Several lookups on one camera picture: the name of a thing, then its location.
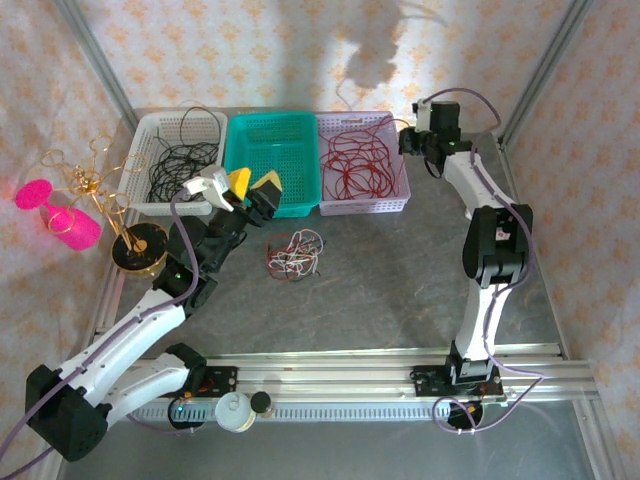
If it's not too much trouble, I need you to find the cable pile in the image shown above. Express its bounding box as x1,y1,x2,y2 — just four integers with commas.
264,229,326,282

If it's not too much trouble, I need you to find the thin black cable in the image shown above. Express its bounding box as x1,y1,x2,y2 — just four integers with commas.
279,234,329,279

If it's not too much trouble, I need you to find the red cable bundle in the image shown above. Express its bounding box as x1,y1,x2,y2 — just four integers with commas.
319,117,416,199

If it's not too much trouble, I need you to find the teal plastic basket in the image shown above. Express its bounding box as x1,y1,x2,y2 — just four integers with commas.
222,110,322,220

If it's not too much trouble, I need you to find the lilac plastic basket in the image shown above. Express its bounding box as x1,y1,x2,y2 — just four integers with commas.
314,110,413,217

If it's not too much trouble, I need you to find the white plastic basket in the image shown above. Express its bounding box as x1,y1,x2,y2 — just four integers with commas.
117,110,230,217

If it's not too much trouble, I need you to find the pink wine glass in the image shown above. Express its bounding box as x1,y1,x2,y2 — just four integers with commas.
14,179,104,253

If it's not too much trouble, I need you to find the white round jar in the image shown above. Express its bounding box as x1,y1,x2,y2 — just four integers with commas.
214,391,256,434

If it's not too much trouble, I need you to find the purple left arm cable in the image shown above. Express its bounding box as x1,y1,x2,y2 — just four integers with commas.
0,192,211,480

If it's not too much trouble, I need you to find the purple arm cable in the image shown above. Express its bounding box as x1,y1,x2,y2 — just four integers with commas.
422,87,549,437
0,192,211,480

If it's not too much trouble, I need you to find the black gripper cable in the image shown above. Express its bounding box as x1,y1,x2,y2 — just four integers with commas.
423,153,446,180

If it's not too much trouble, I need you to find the gold wire tree stand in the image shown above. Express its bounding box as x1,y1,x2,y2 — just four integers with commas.
39,133,171,280

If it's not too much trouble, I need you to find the black cable bundle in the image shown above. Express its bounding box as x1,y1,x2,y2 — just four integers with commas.
148,104,224,204

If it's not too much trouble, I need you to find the aluminium side rail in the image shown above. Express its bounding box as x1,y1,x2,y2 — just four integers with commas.
92,272,126,336

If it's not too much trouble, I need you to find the aluminium frame post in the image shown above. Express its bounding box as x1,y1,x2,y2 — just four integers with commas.
499,0,596,146
52,0,139,131

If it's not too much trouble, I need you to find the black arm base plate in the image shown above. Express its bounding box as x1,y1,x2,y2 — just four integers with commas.
149,364,239,401
412,363,505,401

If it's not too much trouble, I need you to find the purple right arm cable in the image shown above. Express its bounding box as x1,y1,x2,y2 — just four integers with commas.
422,87,549,437

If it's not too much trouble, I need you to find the black round cable port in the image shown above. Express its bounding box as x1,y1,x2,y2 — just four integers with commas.
167,397,209,432
433,397,484,434

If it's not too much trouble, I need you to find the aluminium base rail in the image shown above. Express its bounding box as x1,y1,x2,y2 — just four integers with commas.
139,343,599,404

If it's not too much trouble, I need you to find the grey slotted cable duct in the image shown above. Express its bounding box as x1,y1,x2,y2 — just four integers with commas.
119,399,454,422

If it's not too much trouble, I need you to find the aluminium frame bar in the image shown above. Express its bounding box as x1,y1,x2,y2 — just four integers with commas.
569,399,619,480
32,447,74,480

